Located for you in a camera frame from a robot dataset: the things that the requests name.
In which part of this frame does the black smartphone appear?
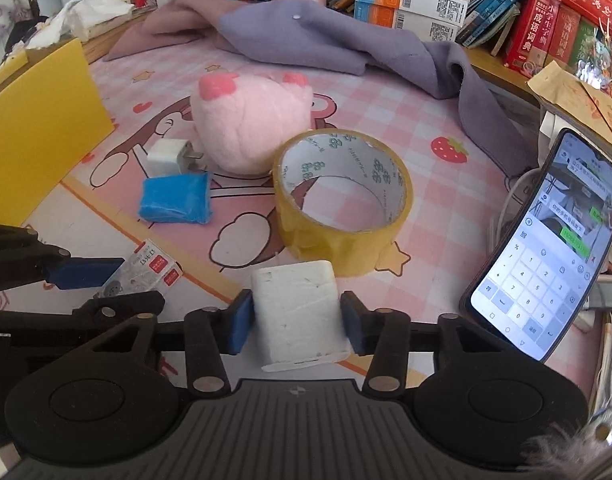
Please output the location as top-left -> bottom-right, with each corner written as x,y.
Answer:
458,127 -> 612,363

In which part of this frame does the brown paper envelope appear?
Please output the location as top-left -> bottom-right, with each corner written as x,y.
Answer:
526,60 -> 612,153

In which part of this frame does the purple fleece cloth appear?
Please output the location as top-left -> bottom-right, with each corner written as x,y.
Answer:
103,0 -> 539,178

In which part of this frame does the pink printed tablecloth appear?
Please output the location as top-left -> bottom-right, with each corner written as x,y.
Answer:
0,42 -> 612,411

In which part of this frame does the pile of papers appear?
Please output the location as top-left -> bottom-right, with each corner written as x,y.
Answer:
536,105 -> 587,171

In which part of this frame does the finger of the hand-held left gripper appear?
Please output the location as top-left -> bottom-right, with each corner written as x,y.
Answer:
0,222 -> 125,293
0,290 -> 165,333

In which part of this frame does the white charger adapter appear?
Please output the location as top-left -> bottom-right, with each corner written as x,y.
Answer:
251,260 -> 351,373

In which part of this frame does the row of children's books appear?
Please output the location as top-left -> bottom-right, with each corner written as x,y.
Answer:
191,0 -> 549,56

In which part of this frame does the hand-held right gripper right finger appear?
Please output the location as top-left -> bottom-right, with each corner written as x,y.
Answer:
340,291 -> 504,397

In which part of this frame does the yellow cardboard box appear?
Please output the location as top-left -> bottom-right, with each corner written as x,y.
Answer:
0,37 -> 115,228

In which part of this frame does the pile of clothes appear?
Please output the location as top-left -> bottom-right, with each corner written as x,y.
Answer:
0,2 -> 54,81

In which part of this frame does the colourful ornament bundle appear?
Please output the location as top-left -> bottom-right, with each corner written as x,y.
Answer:
576,15 -> 612,106

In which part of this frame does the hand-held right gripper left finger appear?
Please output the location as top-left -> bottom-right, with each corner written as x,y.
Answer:
88,287 -> 257,400

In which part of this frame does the yellow tape roll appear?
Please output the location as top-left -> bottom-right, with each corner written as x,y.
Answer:
272,129 -> 415,277

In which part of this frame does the pink plush toy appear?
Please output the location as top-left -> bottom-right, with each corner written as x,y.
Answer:
192,72 -> 317,176

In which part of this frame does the blue packet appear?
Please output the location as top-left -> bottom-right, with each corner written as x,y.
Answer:
137,172 -> 213,225

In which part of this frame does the thick red dictionary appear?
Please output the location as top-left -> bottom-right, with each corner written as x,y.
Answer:
503,0 -> 562,78

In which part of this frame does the grey fluffy trim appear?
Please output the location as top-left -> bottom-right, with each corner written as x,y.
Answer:
523,405 -> 612,467

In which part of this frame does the small red white carton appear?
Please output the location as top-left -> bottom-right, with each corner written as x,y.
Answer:
93,240 -> 184,301

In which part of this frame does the white charging cable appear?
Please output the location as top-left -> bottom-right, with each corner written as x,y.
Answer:
488,167 -> 542,256

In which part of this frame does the red tan spined dictionary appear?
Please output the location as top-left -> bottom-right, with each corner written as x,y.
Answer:
548,4 -> 582,68

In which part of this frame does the white plastic bag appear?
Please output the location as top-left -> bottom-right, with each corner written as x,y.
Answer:
46,0 -> 136,43

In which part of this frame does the small white wall plug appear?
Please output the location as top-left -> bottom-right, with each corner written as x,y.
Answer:
146,139 -> 207,178

